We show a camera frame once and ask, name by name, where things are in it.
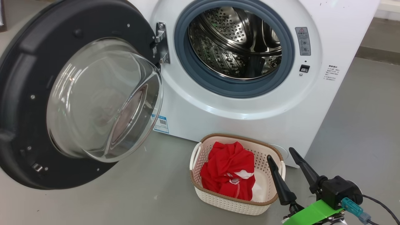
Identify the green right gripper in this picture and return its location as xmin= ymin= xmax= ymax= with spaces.
xmin=267 ymin=147 xmax=347 ymax=225

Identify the red and white garment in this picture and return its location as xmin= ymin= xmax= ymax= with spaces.
xmin=200 ymin=141 xmax=256 ymax=201

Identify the black round washer door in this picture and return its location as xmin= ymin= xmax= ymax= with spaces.
xmin=0 ymin=0 xmax=171 ymax=190

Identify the cream laundry basket brown rim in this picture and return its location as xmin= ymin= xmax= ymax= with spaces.
xmin=189 ymin=133 xmax=287 ymax=216

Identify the white front-load washing machine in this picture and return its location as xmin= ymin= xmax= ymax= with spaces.
xmin=125 ymin=0 xmax=380 ymax=168

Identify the grey warning label sticker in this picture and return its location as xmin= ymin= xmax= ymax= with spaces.
xmin=295 ymin=27 xmax=312 ymax=56

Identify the stainless steel washer drum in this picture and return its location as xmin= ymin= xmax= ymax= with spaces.
xmin=188 ymin=6 xmax=282 ymax=81

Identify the metal washer door hinge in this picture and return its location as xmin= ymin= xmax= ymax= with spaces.
xmin=152 ymin=22 xmax=171 ymax=65

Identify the round white filter cover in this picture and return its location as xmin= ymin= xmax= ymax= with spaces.
xmin=268 ymin=143 xmax=289 ymax=160

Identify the blue energy label sticker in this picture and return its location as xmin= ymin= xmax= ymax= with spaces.
xmin=153 ymin=115 xmax=170 ymax=134

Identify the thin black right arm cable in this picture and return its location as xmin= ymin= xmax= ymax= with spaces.
xmin=362 ymin=194 xmax=400 ymax=225

